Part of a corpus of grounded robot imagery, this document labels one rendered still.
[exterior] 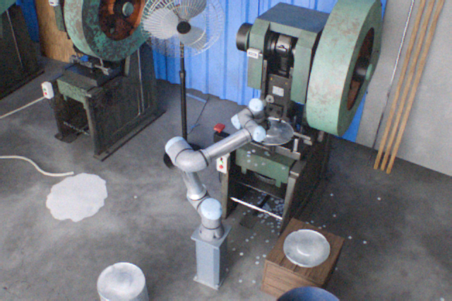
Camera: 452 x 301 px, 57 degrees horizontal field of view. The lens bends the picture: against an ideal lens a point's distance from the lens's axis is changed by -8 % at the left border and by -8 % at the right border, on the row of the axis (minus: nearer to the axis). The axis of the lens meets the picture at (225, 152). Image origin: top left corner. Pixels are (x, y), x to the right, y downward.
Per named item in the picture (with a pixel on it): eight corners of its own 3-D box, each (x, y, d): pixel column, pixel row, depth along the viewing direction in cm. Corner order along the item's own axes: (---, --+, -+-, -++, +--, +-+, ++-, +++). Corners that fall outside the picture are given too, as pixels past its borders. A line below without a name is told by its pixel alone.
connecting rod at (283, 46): (286, 90, 272) (292, 39, 251) (268, 85, 277) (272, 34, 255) (299, 76, 286) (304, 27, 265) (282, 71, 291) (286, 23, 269)
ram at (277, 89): (283, 121, 283) (288, 80, 265) (262, 114, 289) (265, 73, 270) (294, 108, 295) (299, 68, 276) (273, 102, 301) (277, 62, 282)
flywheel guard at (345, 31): (329, 164, 247) (355, 26, 195) (283, 147, 258) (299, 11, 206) (373, 85, 317) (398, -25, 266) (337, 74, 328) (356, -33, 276)
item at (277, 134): (300, 127, 297) (300, 126, 297) (282, 150, 278) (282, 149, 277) (260, 114, 308) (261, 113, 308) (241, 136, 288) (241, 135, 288)
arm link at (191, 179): (200, 217, 265) (172, 157, 226) (188, 202, 275) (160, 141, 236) (217, 207, 268) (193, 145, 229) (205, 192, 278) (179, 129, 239)
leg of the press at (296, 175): (290, 247, 317) (309, 149, 260) (276, 242, 321) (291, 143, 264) (333, 174, 380) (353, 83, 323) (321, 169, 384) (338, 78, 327)
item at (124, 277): (152, 290, 255) (152, 290, 255) (107, 310, 243) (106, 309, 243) (133, 256, 274) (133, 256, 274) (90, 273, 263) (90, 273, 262)
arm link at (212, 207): (207, 231, 256) (207, 215, 247) (196, 216, 265) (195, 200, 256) (225, 223, 261) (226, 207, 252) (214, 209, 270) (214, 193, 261)
